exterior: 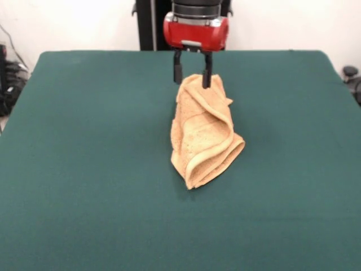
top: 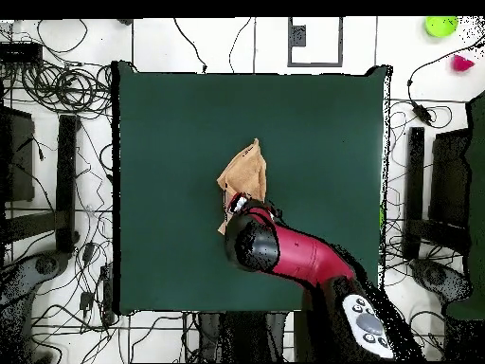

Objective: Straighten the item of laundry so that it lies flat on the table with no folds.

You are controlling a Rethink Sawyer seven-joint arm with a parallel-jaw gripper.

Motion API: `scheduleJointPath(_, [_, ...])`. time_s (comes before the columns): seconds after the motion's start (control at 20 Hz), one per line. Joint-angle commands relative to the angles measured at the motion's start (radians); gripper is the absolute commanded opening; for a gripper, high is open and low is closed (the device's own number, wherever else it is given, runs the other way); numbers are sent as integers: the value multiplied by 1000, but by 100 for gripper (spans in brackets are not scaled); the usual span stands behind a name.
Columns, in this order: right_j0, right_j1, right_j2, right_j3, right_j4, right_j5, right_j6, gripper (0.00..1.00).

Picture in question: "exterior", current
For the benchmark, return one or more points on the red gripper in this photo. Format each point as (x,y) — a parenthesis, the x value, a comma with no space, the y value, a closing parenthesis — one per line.
(194,32)

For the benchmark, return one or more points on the black case with red mark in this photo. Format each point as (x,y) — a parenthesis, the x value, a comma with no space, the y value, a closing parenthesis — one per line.
(2,65)

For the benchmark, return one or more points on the tan terry towel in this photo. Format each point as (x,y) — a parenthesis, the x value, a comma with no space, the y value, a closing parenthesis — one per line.
(203,127)

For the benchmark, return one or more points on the black round chair part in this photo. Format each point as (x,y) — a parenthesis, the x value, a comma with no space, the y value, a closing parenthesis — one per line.
(351,72)

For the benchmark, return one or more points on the black bag pile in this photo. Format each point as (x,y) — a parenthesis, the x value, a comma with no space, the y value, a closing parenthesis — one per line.
(14,84)

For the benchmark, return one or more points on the dark green table cloth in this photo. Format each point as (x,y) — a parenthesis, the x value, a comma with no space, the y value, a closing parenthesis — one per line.
(84,141)

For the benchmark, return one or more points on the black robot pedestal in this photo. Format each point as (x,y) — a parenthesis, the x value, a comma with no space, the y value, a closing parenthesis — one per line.
(146,28)

